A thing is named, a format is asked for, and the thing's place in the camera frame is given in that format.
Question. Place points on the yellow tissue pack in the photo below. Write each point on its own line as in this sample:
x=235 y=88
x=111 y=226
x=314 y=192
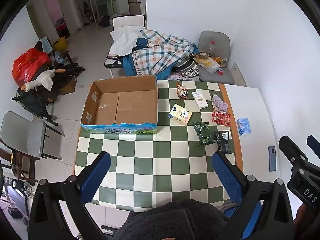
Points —
x=180 y=114

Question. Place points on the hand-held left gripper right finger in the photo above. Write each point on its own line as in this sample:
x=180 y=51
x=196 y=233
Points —
x=226 y=177

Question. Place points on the blue tissue pack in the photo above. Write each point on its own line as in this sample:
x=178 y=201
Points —
x=243 y=126

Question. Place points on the white carton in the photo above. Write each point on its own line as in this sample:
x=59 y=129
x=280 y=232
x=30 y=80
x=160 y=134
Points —
x=200 y=100

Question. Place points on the purple cloth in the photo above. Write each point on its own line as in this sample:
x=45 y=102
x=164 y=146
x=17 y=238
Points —
x=220 y=103

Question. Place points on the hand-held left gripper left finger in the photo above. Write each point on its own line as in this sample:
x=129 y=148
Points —
x=96 y=177

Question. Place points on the pink cloth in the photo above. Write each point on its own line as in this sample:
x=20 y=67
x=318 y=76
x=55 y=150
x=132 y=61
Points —
x=178 y=77

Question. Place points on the black snack packet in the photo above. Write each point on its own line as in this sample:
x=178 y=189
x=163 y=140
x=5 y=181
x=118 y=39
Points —
x=223 y=141

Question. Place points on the clear plastic bottle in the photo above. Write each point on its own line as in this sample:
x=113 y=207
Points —
x=211 y=48

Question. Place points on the brown tape roll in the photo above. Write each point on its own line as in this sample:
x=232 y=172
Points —
x=204 y=56

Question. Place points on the white goose plush toy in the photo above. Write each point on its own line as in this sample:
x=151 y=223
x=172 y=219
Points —
x=42 y=80

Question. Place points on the grey chair with black legs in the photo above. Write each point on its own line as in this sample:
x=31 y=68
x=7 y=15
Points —
x=22 y=133

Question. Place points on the grey padded chair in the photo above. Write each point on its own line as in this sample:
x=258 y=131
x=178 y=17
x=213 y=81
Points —
x=218 y=38

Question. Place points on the small brown cardboard box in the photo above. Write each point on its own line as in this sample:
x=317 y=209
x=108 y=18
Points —
x=68 y=87

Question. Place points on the red plastic bag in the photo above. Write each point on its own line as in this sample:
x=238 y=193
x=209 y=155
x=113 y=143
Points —
x=28 y=63

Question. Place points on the black white patterned cloth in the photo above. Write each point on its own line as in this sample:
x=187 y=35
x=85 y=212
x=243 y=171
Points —
x=187 y=68

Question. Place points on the green checkered tablecloth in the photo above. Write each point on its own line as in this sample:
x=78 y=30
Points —
x=160 y=165

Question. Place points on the black folded stroller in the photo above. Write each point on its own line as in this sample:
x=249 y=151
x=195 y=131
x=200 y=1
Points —
x=35 y=100

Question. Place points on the beige paper box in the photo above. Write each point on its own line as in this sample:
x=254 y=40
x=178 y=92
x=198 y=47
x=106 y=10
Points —
x=208 y=66

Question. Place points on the blue smartphone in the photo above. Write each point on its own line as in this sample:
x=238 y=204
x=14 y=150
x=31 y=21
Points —
x=271 y=158

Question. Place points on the plaid blanket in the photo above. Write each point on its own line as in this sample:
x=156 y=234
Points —
x=160 y=55

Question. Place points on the black bag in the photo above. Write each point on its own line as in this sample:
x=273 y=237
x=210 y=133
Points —
x=104 y=22

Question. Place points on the light blue hanging cloth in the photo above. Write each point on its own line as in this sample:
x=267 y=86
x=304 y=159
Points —
x=46 y=43

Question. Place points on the orange panda snack packet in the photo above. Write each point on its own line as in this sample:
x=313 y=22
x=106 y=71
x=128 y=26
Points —
x=182 y=91

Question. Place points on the wooden stool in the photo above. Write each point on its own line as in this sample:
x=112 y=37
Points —
x=21 y=166

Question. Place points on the white pillow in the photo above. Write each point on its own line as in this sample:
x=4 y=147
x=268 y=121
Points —
x=123 y=40

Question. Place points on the yellow bag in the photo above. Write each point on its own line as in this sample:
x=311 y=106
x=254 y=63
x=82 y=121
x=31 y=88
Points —
x=60 y=45

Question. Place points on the green snack packet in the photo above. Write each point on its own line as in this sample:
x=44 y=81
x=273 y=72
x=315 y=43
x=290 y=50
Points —
x=203 y=133

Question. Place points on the red snack packet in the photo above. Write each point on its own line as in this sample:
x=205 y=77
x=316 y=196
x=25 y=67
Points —
x=221 y=117

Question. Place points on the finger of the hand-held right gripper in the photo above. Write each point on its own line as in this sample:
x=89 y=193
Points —
x=313 y=143
x=292 y=150

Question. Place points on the white folding bed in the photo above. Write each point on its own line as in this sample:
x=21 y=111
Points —
x=126 y=21

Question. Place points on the small red white pack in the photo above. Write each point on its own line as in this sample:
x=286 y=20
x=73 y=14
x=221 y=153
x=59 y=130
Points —
x=220 y=71

